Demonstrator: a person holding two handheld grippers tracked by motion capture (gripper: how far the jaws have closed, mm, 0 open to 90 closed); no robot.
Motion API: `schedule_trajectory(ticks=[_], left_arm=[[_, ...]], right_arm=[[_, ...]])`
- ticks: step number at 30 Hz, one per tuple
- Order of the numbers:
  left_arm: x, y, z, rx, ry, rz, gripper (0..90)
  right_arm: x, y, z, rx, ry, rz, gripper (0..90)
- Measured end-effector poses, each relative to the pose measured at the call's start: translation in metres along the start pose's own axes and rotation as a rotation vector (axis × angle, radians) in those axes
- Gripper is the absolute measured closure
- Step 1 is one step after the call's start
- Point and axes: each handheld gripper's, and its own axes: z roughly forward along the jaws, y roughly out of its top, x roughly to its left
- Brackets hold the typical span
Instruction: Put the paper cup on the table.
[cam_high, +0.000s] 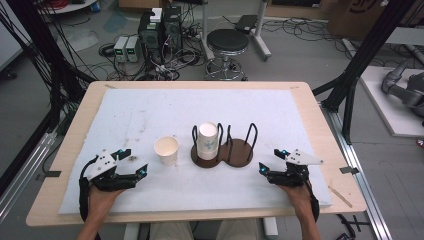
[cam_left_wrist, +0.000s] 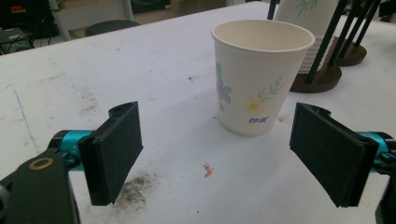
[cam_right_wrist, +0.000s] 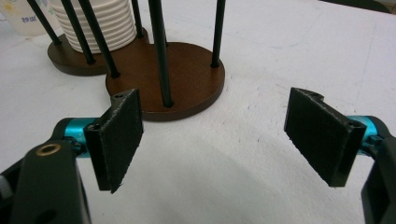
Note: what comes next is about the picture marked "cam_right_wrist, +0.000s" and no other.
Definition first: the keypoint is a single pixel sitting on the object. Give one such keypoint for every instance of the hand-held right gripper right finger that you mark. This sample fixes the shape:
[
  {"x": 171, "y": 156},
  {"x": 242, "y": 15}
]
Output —
[{"x": 320, "y": 137}]

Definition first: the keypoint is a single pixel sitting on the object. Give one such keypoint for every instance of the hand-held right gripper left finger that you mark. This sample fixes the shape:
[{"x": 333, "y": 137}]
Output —
[{"x": 118, "y": 140}]

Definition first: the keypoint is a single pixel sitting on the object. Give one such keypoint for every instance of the brown cup holder black posts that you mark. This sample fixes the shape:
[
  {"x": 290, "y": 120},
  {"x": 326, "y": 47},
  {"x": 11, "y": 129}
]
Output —
[{"x": 190, "y": 74}]

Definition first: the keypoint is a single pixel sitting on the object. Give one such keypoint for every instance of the stack of white cups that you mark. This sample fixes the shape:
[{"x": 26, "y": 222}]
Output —
[{"x": 109, "y": 25}]

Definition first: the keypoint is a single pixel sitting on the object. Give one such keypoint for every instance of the printed paper cup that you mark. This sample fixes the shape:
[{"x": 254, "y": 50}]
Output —
[{"x": 21, "y": 18}]

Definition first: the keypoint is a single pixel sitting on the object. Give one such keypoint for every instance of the white foam mat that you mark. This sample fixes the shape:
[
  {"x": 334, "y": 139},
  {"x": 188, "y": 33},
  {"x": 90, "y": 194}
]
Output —
[{"x": 264, "y": 62}]

